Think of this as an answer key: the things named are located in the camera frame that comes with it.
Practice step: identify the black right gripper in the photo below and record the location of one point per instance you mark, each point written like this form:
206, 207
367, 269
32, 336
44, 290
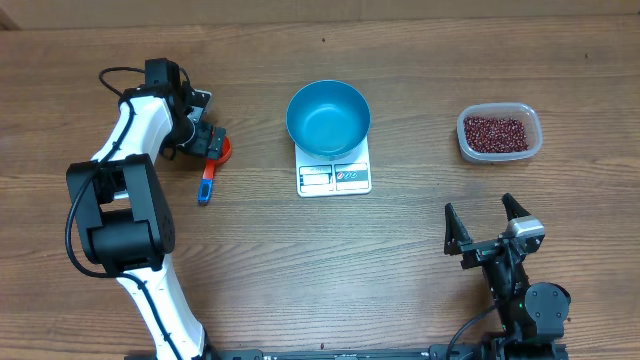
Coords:
486, 250

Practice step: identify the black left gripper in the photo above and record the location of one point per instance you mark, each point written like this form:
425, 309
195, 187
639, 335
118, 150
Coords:
203, 142

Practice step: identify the red scoop blue handle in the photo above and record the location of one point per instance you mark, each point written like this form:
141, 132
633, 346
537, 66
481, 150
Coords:
206, 188

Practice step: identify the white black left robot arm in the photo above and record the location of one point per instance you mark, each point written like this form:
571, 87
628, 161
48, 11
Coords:
120, 211

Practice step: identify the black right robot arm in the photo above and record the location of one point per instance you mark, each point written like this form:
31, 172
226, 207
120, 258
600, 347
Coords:
532, 315

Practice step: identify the blue bowl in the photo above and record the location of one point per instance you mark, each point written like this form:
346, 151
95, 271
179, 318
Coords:
328, 119

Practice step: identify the white kitchen scale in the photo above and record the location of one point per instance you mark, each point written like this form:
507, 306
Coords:
319, 177

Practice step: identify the red beans pile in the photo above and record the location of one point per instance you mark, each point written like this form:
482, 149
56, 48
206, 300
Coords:
495, 135

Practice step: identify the clear plastic container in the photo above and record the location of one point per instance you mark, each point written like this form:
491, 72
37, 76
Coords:
522, 112

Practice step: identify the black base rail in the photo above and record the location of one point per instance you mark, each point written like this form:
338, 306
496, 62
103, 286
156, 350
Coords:
434, 352

